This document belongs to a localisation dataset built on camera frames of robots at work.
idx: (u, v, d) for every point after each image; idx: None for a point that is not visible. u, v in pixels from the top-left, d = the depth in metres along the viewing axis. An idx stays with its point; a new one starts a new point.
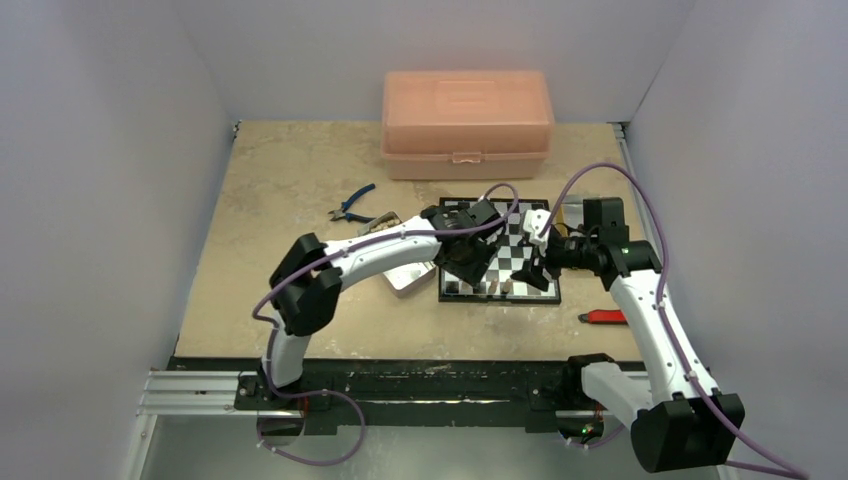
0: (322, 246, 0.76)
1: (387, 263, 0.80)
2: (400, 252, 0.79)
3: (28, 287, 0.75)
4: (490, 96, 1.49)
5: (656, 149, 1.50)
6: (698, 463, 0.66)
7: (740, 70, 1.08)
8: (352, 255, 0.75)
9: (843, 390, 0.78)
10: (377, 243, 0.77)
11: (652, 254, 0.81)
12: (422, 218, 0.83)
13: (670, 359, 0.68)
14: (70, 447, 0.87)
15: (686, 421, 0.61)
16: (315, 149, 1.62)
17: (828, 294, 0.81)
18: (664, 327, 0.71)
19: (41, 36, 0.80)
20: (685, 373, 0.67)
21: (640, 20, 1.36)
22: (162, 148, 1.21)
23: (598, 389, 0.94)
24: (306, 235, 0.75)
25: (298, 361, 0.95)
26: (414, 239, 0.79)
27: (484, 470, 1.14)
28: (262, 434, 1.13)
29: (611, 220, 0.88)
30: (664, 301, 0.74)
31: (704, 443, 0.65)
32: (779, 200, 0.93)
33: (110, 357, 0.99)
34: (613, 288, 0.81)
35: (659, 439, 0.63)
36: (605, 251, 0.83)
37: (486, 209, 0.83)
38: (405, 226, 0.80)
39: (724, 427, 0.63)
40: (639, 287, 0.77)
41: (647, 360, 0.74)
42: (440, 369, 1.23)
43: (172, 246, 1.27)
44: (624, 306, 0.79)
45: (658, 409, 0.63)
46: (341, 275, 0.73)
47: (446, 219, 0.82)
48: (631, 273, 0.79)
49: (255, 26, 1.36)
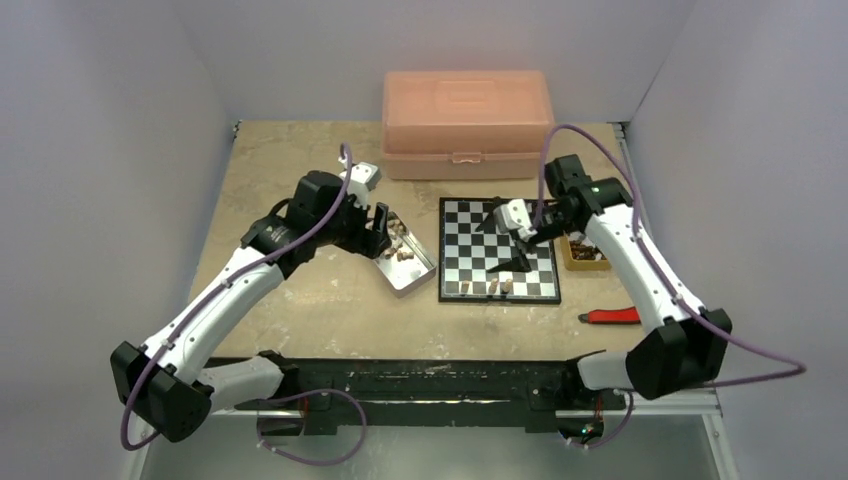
0: (143, 350, 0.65)
1: (232, 319, 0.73)
2: (238, 303, 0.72)
3: (28, 289, 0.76)
4: (490, 96, 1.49)
5: (656, 150, 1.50)
6: (694, 384, 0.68)
7: (738, 72, 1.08)
8: (180, 340, 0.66)
9: (839, 392, 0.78)
10: (207, 311, 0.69)
11: (621, 189, 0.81)
12: (243, 248, 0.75)
13: (655, 286, 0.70)
14: (70, 447, 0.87)
15: (682, 344, 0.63)
16: (315, 149, 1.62)
17: (825, 295, 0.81)
18: (646, 257, 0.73)
19: (40, 39, 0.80)
20: (672, 298, 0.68)
21: (640, 20, 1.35)
22: (163, 149, 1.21)
23: (596, 370, 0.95)
24: (113, 352, 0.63)
25: (260, 380, 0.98)
26: (244, 278, 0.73)
27: (484, 470, 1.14)
28: (262, 434, 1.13)
29: (574, 173, 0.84)
30: (640, 232, 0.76)
31: (695, 363, 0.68)
32: (778, 201, 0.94)
33: (110, 357, 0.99)
34: (587, 228, 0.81)
35: (657, 365, 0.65)
36: (575, 193, 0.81)
37: (309, 193, 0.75)
38: (229, 269, 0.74)
39: (715, 343, 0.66)
40: (615, 223, 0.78)
41: (633, 293, 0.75)
42: (440, 369, 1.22)
43: (172, 246, 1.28)
44: (602, 244, 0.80)
45: (653, 337, 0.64)
46: (178, 365, 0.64)
47: (275, 231, 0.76)
48: (604, 211, 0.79)
49: (255, 27, 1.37)
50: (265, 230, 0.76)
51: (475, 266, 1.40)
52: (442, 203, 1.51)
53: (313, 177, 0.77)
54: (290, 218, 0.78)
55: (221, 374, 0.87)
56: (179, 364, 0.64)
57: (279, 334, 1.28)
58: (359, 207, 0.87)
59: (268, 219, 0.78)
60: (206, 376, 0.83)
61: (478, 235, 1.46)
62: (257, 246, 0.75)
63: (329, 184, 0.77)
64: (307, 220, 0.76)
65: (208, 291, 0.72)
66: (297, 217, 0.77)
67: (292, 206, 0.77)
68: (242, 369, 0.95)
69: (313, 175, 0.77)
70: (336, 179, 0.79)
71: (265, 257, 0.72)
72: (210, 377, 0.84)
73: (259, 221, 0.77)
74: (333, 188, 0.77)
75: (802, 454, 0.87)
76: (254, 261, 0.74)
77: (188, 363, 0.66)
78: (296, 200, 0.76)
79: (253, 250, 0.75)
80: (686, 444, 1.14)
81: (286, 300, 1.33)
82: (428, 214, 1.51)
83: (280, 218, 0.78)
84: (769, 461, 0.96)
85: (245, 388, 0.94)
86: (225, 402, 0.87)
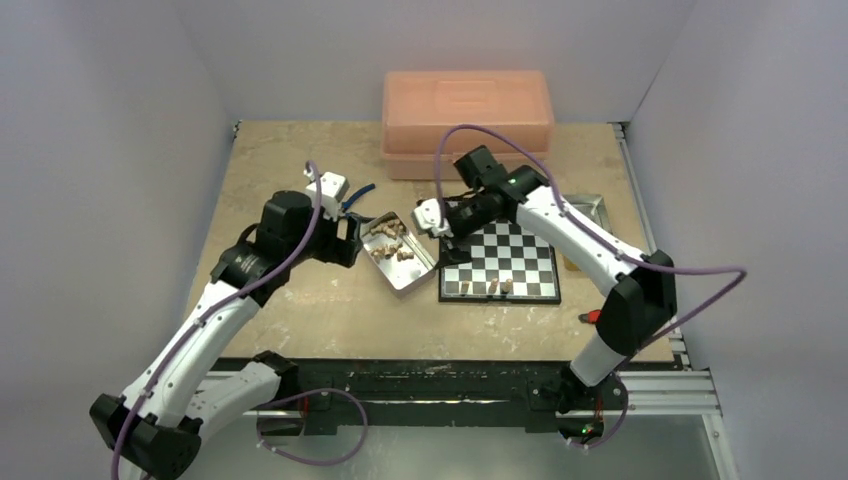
0: (121, 400, 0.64)
1: (213, 356, 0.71)
2: (215, 340, 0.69)
3: (28, 290, 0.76)
4: (490, 96, 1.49)
5: (656, 150, 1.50)
6: (663, 325, 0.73)
7: (738, 72, 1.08)
8: (158, 386, 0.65)
9: (838, 392, 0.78)
10: (182, 354, 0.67)
11: (534, 173, 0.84)
12: (214, 282, 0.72)
13: (597, 250, 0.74)
14: (71, 446, 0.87)
15: (638, 291, 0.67)
16: (315, 149, 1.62)
17: (825, 295, 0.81)
18: (579, 227, 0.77)
19: (40, 39, 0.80)
20: (615, 255, 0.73)
21: (640, 20, 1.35)
22: (162, 148, 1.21)
23: (583, 364, 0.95)
24: (93, 405, 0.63)
25: (261, 386, 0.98)
26: (217, 315, 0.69)
27: (483, 469, 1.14)
28: (262, 434, 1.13)
29: (486, 165, 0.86)
30: (567, 206, 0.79)
31: (657, 306, 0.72)
32: (778, 201, 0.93)
33: (109, 357, 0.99)
34: (518, 218, 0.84)
35: (625, 318, 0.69)
36: (496, 189, 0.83)
37: (276, 217, 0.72)
38: (202, 307, 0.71)
39: (666, 282, 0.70)
40: (540, 205, 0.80)
41: (581, 264, 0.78)
42: (441, 369, 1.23)
43: (172, 246, 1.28)
44: (536, 228, 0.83)
45: (612, 294, 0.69)
46: (159, 412, 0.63)
47: (245, 260, 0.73)
48: (527, 197, 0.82)
49: (254, 27, 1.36)
50: (235, 261, 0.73)
51: (475, 266, 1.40)
52: None
53: (278, 199, 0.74)
54: (260, 243, 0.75)
55: (211, 398, 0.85)
56: (160, 412, 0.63)
57: (279, 334, 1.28)
58: (328, 218, 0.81)
59: (237, 249, 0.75)
60: (193, 405, 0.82)
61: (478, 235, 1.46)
62: (228, 278, 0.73)
63: (296, 205, 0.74)
64: (278, 243, 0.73)
65: (182, 332, 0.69)
66: (267, 242, 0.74)
67: (259, 231, 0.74)
68: (235, 386, 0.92)
69: (278, 197, 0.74)
70: (304, 199, 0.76)
71: (237, 290, 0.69)
72: (199, 404, 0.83)
73: (227, 251, 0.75)
74: (302, 208, 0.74)
75: (801, 454, 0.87)
76: (227, 295, 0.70)
77: (170, 408, 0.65)
78: (263, 225, 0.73)
79: (225, 283, 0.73)
80: (686, 444, 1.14)
81: (286, 300, 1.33)
82: None
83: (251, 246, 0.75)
84: (769, 461, 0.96)
85: (247, 400, 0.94)
86: (218, 424, 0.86)
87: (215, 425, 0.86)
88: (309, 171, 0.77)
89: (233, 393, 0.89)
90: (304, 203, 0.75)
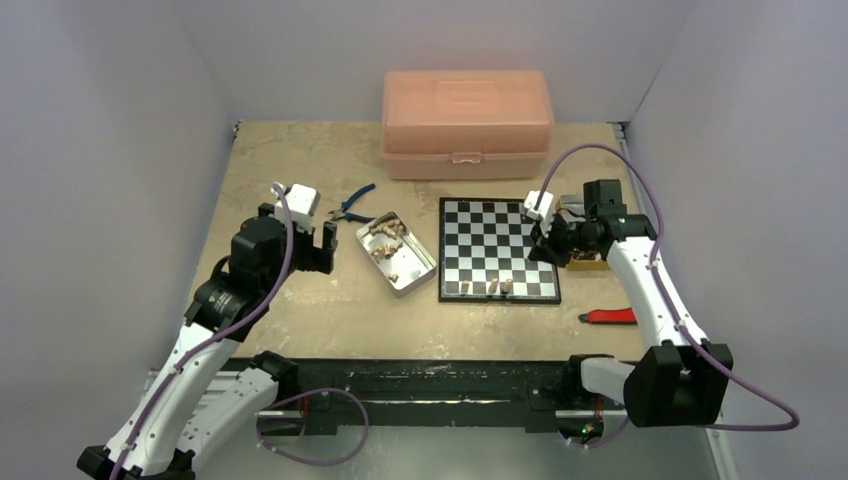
0: (105, 453, 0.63)
1: (194, 401, 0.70)
2: (191, 389, 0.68)
3: (26, 288, 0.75)
4: (490, 96, 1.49)
5: (656, 150, 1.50)
6: (686, 421, 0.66)
7: (740, 71, 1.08)
8: (141, 437, 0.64)
9: (837, 393, 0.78)
10: (161, 404, 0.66)
11: (648, 224, 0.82)
12: (189, 325, 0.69)
13: (660, 311, 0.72)
14: (74, 446, 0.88)
15: (677, 369, 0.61)
16: (315, 148, 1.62)
17: (826, 295, 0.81)
18: (658, 285, 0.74)
19: (39, 36, 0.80)
20: (675, 324, 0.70)
21: (640, 19, 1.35)
22: (161, 146, 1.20)
23: (598, 374, 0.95)
24: (81, 456, 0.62)
25: (257, 389, 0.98)
26: (194, 361, 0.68)
27: (484, 472, 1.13)
28: (262, 434, 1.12)
29: (610, 198, 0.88)
30: (657, 262, 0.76)
31: (692, 399, 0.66)
32: (779, 201, 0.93)
33: (110, 357, 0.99)
34: (609, 255, 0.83)
35: (647, 387, 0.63)
36: (603, 221, 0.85)
37: (245, 252, 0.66)
38: (177, 352, 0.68)
39: (713, 376, 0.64)
40: (633, 250, 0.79)
41: (642, 319, 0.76)
42: (440, 369, 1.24)
43: (171, 244, 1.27)
44: (619, 270, 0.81)
45: (649, 357, 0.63)
46: (141, 465, 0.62)
47: (218, 297, 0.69)
48: (625, 239, 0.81)
49: (254, 26, 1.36)
50: (208, 299, 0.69)
51: (475, 266, 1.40)
52: (442, 203, 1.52)
53: (247, 231, 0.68)
54: (234, 276, 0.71)
55: (203, 424, 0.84)
56: (144, 464, 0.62)
57: (279, 334, 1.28)
58: (302, 231, 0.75)
59: (213, 287, 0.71)
60: (185, 435, 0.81)
61: (477, 235, 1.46)
62: (203, 318, 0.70)
63: (267, 236, 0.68)
64: (251, 278, 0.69)
65: (160, 380, 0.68)
66: (242, 275, 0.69)
67: (231, 265, 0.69)
68: (229, 402, 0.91)
69: (246, 229, 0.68)
70: (274, 226, 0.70)
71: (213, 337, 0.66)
72: (192, 433, 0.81)
73: (201, 288, 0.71)
74: (271, 239, 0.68)
75: (801, 453, 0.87)
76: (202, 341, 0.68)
77: (154, 458, 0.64)
78: (234, 259, 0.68)
79: (200, 325, 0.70)
80: (686, 442, 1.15)
81: (286, 300, 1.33)
82: (427, 214, 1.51)
83: (226, 282, 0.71)
84: (769, 461, 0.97)
85: (246, 414, 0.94)
86: (216, 450, 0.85)
87: (213, 451, 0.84)
88: (276, 193, 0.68)
89: (226, 413, 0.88)
90: (275, 232, 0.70)
